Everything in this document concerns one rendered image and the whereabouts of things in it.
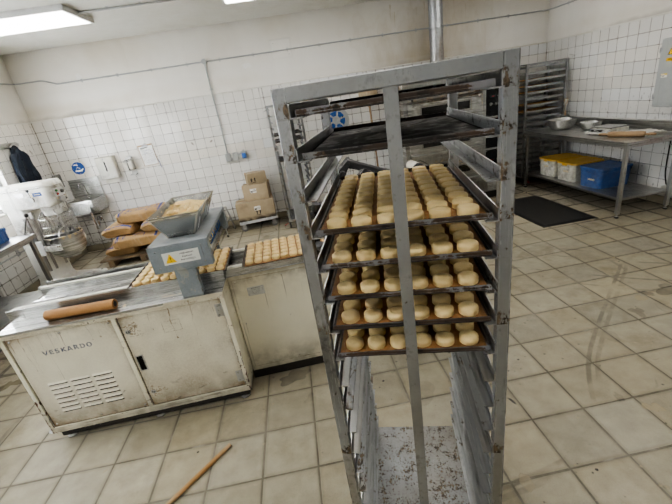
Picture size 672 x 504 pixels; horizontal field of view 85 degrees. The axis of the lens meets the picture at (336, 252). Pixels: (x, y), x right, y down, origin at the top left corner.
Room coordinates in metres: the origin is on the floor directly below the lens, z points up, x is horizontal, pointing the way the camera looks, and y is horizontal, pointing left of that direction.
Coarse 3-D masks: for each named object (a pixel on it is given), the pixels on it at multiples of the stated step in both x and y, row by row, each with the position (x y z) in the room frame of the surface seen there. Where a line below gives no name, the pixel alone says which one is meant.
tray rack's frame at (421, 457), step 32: (448, 64) 0.76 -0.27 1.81; (480, 64) 0.75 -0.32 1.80; (512, 64) 0.74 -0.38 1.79; (288, 96) 0.82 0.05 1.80; (320, 96) 0.81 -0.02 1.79; (384, 96) 0.79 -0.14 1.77; (512, 96) 0.74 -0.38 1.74; (288, 128) 0.82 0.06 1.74; (512, 128) 0.74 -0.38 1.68; (288, 160) 0.82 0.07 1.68; (512, 160) 0.74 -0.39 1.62; (512, 192) 0.74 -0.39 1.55; (512, 224) 0.74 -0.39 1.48; (320, 288) 0.82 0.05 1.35; (320, 320) 0.82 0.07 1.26; (416, 352) 0.79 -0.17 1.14; (416, 384) 0.79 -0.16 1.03; (416, 416) 0.79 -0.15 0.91; (384, 448) 1.31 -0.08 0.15; (416, 448) 0.79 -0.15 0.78; (448, 448) 1.26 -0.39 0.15; (352, 480) 0.82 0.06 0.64; (384, 480) 1.15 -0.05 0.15; (416, 480) 1.12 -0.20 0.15; (448, 480) 1.10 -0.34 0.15
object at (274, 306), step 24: (240, 288) 2.15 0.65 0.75; (264, 288) 2.16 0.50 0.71; (288, 288) 2.18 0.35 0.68; (240, 312) 2.15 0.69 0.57; (264, 312) 2.16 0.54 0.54; (288, 312) 2.17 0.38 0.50; (312, 312) 2.19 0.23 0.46; (264, 336) 2.16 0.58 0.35; (288, 336) 2.17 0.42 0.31; (312, 336) 2.19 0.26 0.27; (264, 360) 2.15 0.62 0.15; (288, 360) 2.17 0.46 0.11; (312, 360) 2.21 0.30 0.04
